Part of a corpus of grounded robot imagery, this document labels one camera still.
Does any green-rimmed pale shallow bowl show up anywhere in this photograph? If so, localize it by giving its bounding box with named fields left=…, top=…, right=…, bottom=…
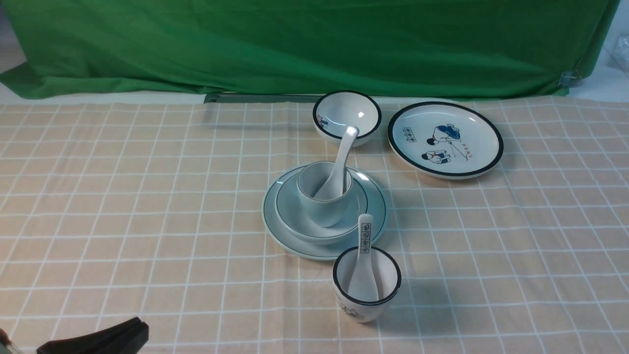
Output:
left=275, top=174, right=369, bottom=245

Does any black-rimmed illustrated cup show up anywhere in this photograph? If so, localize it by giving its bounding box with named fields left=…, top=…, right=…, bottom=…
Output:
left=332, top=246, right=402, bottom=323

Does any plain white ceramic spoon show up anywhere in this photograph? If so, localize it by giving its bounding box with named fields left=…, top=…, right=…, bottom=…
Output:
left=314, top=125, right=359, bottom=200

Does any black-rimmed white small bowl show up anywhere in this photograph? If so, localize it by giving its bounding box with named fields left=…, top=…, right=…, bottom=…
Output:
left=312, top=90, right=382, bottom=147

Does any white spoon with characters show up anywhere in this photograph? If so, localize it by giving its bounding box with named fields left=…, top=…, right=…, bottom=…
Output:
left=348, top=214, right=379, bottom=302

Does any black-rimmed illustrated plate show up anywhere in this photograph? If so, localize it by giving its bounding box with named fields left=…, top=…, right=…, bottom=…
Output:
left=387, top=101, right=505, bottom=180

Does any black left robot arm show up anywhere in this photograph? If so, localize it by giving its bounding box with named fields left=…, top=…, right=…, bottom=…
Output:
left=36, top=317, right=150, bottom=354

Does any green backdrop cloth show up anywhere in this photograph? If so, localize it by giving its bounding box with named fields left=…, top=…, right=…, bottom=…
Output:
left=1, top=0, right=619, bottom=99

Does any beige checked tablecloth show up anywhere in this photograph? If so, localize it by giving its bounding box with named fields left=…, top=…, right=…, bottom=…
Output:
left=0, top=98, right=629, bottom=354

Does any pale green-rimmed cup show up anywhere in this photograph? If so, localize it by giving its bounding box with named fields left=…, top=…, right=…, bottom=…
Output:
left=297, top=161, right=353, bottom=227

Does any metal clamp on backdrop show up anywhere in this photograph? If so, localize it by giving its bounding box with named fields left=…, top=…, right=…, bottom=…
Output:
left=558, top=70, right=583, bottom=89

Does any green-rimmed pale flat plate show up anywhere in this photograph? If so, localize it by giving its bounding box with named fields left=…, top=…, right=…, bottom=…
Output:
left=261, top=164, right=389, bottom=261

